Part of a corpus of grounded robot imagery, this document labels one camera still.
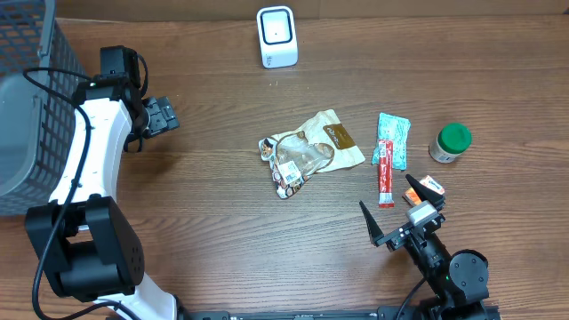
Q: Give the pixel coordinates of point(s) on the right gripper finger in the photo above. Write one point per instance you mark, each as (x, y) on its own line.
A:
(374, 231)
(420, 191)

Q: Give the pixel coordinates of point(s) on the green lid jar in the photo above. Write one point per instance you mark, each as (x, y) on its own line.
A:
(453, 140)

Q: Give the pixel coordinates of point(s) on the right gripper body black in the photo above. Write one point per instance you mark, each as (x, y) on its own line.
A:
(401, 235)

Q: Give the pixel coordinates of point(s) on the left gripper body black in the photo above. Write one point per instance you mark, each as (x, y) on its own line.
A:
(163, 117)

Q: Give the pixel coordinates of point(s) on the light green packet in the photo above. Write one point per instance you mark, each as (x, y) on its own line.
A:
(395, 128)

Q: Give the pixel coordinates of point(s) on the grey plastic mesh basket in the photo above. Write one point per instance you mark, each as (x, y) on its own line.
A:
(38, 67)

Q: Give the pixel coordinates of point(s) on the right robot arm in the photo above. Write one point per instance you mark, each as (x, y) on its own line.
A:
(452, 286)

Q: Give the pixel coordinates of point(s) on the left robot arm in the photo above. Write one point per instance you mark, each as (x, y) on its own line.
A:
(86, 247)

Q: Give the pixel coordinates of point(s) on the red snack bar wrapper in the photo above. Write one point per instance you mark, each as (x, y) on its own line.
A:
(385, 173)

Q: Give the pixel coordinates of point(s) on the brown Pantree snack pouch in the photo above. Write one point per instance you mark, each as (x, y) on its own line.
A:
(321, 144)

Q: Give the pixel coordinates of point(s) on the orange snack packet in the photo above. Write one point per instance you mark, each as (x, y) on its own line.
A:
(433, 183)

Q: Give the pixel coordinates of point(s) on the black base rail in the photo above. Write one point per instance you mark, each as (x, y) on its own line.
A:
(381, 313)

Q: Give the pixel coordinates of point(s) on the white barcode scanner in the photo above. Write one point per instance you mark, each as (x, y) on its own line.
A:
(277, 37)

